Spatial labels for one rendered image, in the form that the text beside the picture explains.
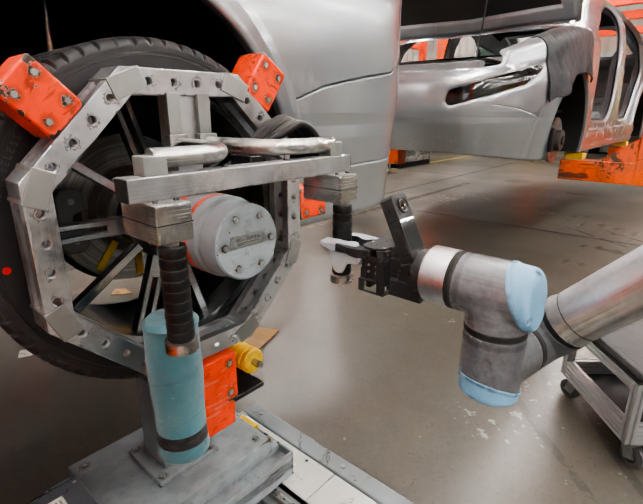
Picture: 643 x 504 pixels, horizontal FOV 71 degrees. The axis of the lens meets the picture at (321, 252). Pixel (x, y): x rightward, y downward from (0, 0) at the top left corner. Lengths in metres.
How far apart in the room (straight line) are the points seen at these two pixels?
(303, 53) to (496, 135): 2.07
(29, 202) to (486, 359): 0.67
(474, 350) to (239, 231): 0.40
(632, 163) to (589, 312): 3.40
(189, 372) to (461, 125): 2.61
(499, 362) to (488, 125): 2.50
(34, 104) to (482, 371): 0.72
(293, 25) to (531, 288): 0.85
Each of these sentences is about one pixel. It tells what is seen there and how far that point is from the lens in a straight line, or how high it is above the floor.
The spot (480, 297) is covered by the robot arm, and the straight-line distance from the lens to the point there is 0.66.
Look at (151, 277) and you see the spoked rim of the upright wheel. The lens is 0.95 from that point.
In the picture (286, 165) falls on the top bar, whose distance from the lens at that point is 0.72.
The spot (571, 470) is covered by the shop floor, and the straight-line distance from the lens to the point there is 1.71.
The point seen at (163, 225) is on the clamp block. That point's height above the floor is 0.93.
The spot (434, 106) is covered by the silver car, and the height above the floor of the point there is 1.08.
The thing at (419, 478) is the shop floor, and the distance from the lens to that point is 1.54.
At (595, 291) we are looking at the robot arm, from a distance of 0.74.
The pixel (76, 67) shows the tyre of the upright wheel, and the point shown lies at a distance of 0.85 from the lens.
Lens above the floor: 1.06
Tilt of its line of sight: 18 degrees down
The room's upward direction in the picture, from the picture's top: straight up
